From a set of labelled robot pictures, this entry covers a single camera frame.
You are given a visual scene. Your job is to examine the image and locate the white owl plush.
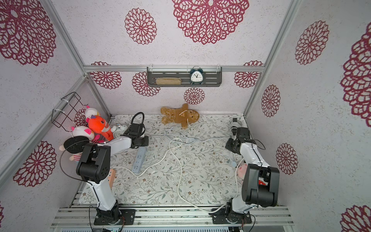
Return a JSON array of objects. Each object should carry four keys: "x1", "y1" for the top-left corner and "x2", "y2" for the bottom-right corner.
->
[{"x1": 85, "y1": 106, "x2": 100, "y2": 119}]

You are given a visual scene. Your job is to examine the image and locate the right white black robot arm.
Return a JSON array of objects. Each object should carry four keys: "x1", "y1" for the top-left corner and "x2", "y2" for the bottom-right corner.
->
[{"x1": 225, "y1": 127, "x2": 280, "y2": 215}]

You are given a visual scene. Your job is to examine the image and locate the brown teddy bear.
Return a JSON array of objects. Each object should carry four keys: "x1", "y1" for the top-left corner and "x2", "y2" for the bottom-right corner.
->
[{"x1": 160, "y1": 103, "x2": 200, "y2": 129}]

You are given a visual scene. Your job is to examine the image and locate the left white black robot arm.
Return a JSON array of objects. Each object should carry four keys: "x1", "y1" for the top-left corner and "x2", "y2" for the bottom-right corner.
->
[{"x1": 76, "y1": 112, "x2": 149, "y2": 220}]

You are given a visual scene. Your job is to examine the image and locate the teal alarm clock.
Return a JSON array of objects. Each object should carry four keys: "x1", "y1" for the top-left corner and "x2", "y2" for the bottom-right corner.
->
[{"x1": 190, "y1": 69, "x2": 204, "y2": 85}]

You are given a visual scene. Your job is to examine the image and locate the beige pouch on shelf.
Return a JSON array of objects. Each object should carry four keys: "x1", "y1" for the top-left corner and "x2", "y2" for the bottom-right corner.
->
[{"x1": 156, "y1": 77, "x2": 182, "y2": 85}]

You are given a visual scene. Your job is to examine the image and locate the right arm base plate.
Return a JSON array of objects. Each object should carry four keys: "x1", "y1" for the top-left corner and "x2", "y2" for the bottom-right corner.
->
[{"x1": 209, "y1": 208, "x2": 252, "y2": 225}]

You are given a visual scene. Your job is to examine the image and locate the pink striped pig plush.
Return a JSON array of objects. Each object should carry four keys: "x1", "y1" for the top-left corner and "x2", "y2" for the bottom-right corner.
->
[{"x1": 71, "y1": 126, "x2": 104, "y2": 143}]

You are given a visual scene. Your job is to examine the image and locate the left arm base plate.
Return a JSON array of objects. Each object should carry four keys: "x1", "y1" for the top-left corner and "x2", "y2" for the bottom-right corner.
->
[{"x1": 93, "y1": 208, "x2": 136, "y2": 226}]

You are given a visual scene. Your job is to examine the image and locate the white round alarm clock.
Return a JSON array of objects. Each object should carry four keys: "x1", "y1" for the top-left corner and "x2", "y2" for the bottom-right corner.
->
[{"x1": 111, "y1": 124, "x2": 128, "y2": 138}]

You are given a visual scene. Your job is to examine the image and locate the pink red dotted plush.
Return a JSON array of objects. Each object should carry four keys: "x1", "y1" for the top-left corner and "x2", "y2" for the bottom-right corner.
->
[{"x1": 237, "y1": 163, "x2": 248, "y2": 180}]

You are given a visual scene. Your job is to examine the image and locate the black-haired doll plush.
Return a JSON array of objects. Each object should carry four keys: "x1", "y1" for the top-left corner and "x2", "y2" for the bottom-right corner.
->
[{"x1": 59, "y1": 136, "x2": 90, "y2": 161}]

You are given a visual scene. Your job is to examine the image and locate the black wire basket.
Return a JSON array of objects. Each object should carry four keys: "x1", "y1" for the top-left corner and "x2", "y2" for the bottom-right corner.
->
[{"x1": 51, "y1": 92, "x2": 88, "y2": 132}]

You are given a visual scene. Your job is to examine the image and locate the orange fox plush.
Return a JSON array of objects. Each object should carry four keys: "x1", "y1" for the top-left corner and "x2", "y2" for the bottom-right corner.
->
[{"x1": 87, "y1": 115, "x2": 114, "y2": 141}]

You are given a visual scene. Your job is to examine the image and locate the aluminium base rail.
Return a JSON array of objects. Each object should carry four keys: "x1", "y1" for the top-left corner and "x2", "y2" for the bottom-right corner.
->
[{"x1": 50, "y1": 200, "x2": 296, "y2": 229}]

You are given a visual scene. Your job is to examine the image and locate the pink power strip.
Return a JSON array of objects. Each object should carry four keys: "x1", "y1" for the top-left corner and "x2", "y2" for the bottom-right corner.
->
[{"x1": 108, "y1": 169, "x2": 116, "y2": 189}]

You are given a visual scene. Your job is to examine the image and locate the grey wall shelf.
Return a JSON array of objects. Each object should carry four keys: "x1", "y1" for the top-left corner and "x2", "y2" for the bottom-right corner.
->
[{"x1": 147, "y1": 66, "x2": 222, "y2": 87}]

